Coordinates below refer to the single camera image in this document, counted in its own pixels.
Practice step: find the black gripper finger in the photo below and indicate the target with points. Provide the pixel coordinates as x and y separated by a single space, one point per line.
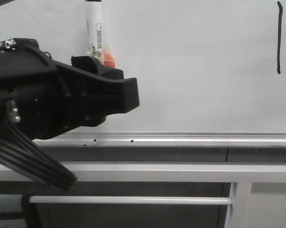
90 69
89 103

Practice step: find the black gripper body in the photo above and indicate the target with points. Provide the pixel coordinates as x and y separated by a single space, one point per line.
30 78

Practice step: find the white black whiteboard marker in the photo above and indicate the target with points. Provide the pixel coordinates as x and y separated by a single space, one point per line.
93 12

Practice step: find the white whiteboard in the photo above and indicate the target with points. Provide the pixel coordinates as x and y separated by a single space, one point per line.
210 73

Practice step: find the orange round magnet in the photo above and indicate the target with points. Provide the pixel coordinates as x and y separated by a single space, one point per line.
108 57

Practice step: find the white round stand rod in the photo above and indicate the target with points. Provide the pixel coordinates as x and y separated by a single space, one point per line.
131 200

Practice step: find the white stand frame crossbar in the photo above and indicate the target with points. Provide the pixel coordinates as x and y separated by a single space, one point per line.
258 192

